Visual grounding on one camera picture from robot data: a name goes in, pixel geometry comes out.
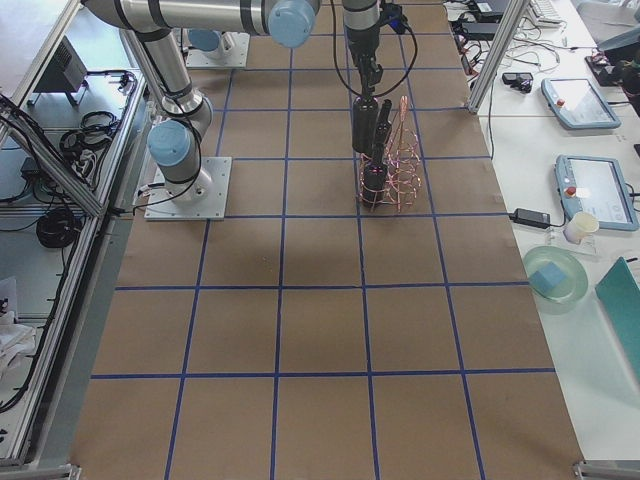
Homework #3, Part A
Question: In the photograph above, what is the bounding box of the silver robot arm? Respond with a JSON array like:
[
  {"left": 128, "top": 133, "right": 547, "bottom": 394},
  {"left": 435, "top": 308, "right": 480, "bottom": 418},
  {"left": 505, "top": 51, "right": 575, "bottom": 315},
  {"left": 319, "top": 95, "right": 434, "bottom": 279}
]
[
  {"left": 187, "top": 29, "right": 236, "bottom": 59},
  {"left": 84, "top": 1, "right": 320, "bottom": 205}
]

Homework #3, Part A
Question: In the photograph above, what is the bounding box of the white crumpled cloth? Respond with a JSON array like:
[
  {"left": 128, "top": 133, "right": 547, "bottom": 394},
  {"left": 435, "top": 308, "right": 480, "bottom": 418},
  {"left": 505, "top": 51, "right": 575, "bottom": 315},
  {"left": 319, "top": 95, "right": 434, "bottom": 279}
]
[{"left": 0, "top": 277, "right": 37, "bottom": 376}]

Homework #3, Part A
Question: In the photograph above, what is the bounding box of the far blue teach pendant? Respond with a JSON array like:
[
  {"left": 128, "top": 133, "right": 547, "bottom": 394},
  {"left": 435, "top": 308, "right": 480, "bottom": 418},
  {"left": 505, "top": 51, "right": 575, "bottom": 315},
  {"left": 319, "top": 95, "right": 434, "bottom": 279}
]
[{"left": 541, "top": 78, "right": 621, "bottom": 130}]

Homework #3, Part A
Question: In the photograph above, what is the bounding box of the black wine bottle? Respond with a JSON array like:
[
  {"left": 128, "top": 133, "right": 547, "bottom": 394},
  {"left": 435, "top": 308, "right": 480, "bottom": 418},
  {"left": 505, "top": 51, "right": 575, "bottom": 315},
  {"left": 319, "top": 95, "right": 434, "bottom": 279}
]
[{"left": 352, "top": 97, "right": 379, "bottom": 156}]

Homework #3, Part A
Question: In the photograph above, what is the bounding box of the near blue teach pendant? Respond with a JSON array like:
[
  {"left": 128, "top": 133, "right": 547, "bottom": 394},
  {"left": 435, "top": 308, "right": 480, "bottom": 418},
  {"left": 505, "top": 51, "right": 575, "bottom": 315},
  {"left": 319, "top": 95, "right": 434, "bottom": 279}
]
[{"left": 554, "top": 155, "right": 639, "bottom": 231}]

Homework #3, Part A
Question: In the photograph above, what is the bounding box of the blue teach pendant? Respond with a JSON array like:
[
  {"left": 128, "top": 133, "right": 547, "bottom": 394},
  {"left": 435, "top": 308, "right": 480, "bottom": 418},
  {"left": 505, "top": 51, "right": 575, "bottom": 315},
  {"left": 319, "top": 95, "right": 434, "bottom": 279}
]
[
  {"left": 541, "top": 78, "right": 621, "bottom": 130},
  {"left": 554, "top": 155, "right": 639, "bottom": 231}
]

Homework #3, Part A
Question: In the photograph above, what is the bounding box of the black bottle in basket front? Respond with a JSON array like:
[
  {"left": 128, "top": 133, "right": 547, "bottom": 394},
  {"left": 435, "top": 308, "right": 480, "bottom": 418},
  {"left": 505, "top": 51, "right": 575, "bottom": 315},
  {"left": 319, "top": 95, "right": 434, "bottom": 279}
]
[{"left": 361, "top": 147, "right": 388, "bottom": 210}]

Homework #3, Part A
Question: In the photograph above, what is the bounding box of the black power adapter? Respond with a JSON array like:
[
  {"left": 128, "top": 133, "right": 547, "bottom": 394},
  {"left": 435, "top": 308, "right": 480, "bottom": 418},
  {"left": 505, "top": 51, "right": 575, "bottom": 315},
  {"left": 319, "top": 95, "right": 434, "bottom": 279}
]
[{"left": 509, "top": 208, "right": 551, "bottom": 229}]

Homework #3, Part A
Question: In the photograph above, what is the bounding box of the blue foam cube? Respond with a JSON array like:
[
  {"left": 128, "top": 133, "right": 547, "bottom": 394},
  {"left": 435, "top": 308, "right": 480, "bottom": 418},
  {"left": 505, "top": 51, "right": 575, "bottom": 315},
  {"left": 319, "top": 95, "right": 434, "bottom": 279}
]
[{"left": 529, "top": 262, "right": 567, "bottom": 295}]

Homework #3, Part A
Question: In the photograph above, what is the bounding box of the black bottle in basket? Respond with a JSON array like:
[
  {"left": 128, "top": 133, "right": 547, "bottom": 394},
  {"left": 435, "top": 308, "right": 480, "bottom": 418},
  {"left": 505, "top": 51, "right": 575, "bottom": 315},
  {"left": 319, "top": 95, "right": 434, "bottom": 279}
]
[
  {"left": 372, "top": 99, "right": 392, "bottom": 158},
  {"left": 361, "top": 147, "right": 388, "bottom": 210}
]

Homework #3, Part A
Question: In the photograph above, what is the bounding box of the black power brick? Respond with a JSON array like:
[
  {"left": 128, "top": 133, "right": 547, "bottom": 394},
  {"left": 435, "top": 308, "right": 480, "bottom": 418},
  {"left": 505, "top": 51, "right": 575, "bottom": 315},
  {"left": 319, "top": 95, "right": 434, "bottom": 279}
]
[{"left": 459, "top": 22, "right": 499, "bottom": 41}]

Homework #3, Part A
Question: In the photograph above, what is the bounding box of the copper wire wine basket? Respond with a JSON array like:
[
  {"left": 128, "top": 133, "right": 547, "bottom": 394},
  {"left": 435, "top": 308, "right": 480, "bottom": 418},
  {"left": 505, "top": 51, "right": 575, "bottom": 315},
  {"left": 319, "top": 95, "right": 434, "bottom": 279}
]
[{"left": 359, "top": 95, "right": 422, "bottom": 213}]

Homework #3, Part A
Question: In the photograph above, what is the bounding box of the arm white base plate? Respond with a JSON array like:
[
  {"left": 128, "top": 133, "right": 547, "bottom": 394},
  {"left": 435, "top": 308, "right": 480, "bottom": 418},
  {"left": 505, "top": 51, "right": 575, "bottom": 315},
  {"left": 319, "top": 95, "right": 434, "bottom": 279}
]
[
  {"left": 186, "top": 29, "right": 250, "bottom": 70},
  {"left": 144, "top": 157, "right": 232, "bottom": 221}
]

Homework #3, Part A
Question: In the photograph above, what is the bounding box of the aluminium frame post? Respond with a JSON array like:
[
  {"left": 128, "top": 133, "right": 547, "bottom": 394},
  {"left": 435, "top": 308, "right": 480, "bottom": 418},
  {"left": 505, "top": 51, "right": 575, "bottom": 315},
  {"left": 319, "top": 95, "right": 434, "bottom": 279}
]
[{"left": 467, "top": 0, "right": 528, "bottom": 114}]

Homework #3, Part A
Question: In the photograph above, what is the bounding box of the white paper cup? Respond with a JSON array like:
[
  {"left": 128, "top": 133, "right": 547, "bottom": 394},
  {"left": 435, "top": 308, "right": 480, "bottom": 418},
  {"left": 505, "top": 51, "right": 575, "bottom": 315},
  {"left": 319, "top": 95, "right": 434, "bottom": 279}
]
[{"left": 563, "top": 211, "right": 599, "bottom": 244}]

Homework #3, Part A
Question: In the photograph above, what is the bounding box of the black bottle in basket rear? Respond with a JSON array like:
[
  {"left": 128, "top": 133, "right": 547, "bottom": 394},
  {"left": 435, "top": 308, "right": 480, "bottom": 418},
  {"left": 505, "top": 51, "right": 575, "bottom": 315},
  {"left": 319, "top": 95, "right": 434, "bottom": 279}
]
[{"left": 372, "top": 99, "right": 392, "bottom": 158}]

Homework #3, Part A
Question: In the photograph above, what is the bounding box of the grey control box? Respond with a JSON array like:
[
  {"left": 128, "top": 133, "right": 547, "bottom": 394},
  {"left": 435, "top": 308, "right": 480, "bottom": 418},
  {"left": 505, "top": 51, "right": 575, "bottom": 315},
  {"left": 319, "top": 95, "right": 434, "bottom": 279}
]
[{"left": 27, "top": 36, "right": 88, "bottom": 106}]

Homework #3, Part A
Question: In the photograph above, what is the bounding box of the power strip with lights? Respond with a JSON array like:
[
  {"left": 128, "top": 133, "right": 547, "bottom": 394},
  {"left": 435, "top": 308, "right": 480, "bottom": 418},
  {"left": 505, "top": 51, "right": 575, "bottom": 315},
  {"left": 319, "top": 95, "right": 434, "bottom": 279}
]
[{"left": 454, "top": 34, "right": 475, "bottom": 77}]

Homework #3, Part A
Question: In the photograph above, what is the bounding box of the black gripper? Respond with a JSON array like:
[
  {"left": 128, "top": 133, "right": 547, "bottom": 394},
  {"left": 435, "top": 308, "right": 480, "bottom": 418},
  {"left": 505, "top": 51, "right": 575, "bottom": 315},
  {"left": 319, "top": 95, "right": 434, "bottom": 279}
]
[{"left": 345, "top": 27, "right": 383, "bottom": 98}]

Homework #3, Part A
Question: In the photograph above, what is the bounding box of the green glass plate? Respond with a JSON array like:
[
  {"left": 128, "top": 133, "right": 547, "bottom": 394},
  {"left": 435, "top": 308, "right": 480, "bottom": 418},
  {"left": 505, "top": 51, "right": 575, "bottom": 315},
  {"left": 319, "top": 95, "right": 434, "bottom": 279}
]
[{"left": 523, "top": 246, "right": 589, "bottom": 315}]

